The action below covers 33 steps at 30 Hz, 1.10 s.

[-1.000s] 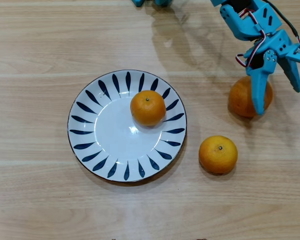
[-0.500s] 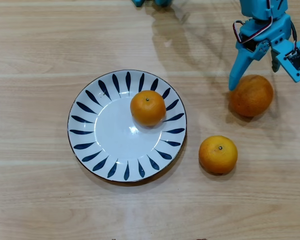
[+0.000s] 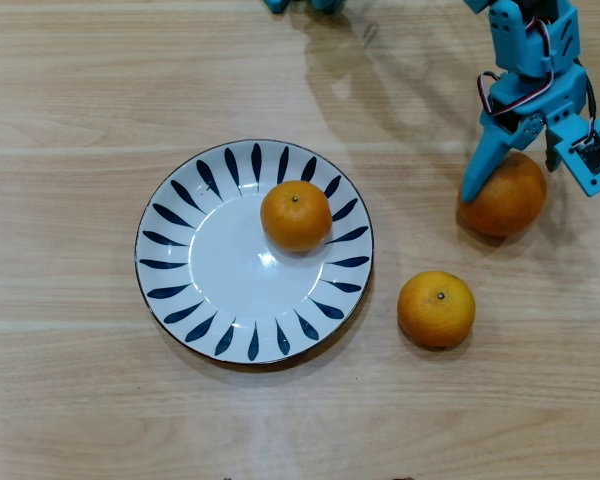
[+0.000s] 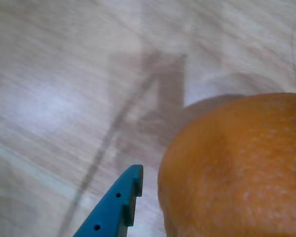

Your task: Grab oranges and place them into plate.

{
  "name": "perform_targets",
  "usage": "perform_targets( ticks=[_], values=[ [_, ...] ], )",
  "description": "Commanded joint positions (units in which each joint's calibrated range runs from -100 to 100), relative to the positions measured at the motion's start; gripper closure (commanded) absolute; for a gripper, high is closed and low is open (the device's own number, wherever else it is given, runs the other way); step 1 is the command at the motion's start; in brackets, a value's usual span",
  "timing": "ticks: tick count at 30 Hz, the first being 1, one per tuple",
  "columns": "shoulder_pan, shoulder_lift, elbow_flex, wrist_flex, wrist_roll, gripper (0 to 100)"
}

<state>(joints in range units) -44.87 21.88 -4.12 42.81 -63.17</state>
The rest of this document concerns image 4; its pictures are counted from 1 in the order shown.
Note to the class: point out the small orange with stem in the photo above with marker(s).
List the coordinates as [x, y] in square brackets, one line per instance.
[241, 177]

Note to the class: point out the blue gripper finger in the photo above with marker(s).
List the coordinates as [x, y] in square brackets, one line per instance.
[111, 209]

